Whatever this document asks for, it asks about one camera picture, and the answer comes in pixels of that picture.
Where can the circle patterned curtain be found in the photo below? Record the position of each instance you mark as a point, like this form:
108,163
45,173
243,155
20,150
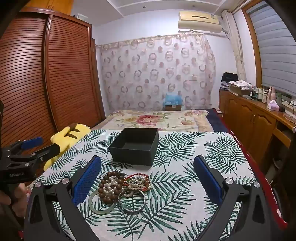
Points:
150,69

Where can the cream air conditioner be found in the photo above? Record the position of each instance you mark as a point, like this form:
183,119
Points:
198,23

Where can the silver bangle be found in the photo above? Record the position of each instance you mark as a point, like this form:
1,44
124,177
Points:
142,204

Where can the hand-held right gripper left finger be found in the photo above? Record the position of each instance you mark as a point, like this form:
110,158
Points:
86,178

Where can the wooden overhead cabinet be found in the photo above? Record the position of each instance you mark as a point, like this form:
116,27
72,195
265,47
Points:
55,5

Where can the person's left hand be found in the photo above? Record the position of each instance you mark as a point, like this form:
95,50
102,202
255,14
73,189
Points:
19,194

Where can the row of small bottles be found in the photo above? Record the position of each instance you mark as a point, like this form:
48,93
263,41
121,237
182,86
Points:
260,93

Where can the white storage box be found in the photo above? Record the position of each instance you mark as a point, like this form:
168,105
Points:
79,16

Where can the white power strip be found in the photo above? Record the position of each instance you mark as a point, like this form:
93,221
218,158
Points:
289,105

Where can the cardboard box with cloths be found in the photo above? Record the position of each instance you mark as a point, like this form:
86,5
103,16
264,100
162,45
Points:
240,89

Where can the yellow plush toy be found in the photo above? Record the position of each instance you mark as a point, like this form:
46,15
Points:
60,139

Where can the small wooden box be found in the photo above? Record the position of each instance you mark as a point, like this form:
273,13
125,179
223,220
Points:
173,108

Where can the grey window blind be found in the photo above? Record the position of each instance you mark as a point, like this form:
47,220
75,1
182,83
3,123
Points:
277,46

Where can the person's left forearm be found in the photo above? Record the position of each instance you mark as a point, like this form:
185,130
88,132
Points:
7,222

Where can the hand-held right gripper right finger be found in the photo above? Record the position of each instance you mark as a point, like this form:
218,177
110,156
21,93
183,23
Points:
208,178

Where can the pale green jade bangle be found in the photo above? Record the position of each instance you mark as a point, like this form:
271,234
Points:
90,204

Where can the black box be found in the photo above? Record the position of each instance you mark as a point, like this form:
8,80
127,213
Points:
131,157

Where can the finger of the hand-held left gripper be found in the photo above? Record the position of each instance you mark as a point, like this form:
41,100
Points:
32,142
46,150

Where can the wooden sideboard cabinet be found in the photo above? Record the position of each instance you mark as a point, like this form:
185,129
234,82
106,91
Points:
249,115

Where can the dark blue blanket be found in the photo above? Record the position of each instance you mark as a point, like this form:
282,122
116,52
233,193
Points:
215,122

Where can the pile of dark clothes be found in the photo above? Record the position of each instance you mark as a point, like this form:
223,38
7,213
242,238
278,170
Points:
229,78

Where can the cream side curtain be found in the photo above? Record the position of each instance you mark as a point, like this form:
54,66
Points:
238,58

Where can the leaf print tablecloth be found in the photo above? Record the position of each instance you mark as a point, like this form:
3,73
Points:
175,197

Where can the brown louvered wardrobe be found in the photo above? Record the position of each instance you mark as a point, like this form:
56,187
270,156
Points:
69,69

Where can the blue plastic bag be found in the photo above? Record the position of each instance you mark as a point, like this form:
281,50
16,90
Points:
172,98

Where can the beige vase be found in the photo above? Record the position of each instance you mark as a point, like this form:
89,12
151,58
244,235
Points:
271,95

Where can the pink tissue box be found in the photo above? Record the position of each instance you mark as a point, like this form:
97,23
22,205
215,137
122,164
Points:
273,105

